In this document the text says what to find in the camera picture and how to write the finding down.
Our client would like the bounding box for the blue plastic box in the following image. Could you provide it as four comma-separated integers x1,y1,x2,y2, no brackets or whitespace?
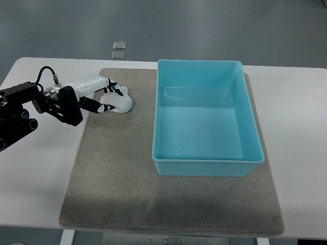
152,60,265,177

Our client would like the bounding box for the floor socket plate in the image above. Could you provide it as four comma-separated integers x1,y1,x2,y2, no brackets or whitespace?
113,41,127,50
111,51,126,60

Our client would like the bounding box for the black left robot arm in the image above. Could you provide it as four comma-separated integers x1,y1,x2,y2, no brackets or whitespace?
1,66,133,151

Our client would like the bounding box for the white bunny toy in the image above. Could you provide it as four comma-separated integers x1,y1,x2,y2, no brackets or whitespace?
100,93,133,113

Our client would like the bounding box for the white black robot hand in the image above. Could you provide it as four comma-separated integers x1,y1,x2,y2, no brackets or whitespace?
62,74,129,113

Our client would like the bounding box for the lower floor socket plate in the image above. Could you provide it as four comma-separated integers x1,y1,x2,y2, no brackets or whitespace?
111,51,126,60

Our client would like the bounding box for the white table leg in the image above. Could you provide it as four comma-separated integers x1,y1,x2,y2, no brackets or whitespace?
59,229,75,245

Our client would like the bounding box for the upper floor socket plate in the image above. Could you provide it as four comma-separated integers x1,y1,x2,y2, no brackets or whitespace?
113,41,127,50

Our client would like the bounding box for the grey felt mat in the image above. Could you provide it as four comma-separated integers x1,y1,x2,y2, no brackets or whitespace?
59,68,285,237

